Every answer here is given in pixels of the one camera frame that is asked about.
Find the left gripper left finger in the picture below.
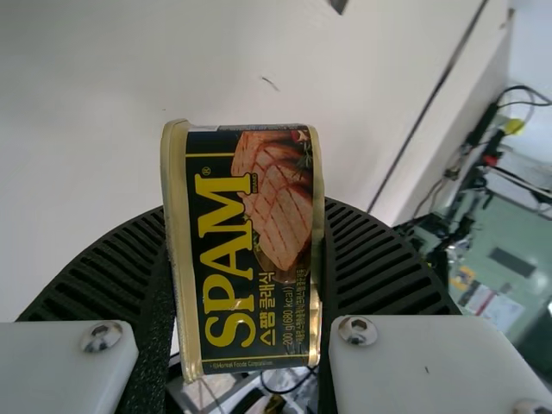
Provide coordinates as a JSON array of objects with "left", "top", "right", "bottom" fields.
[{"left": 0, "top": 205, "right": 180, "bottom": 414}]

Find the rectangular tin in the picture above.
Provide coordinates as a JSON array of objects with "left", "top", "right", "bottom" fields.
[{"left": 160, "top": 119, "right": 325, "bottom": 384}]

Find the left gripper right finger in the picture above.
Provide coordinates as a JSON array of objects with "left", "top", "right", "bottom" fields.
[{"left": 314, "top": 196, "right": 552, "bottom": 414}]

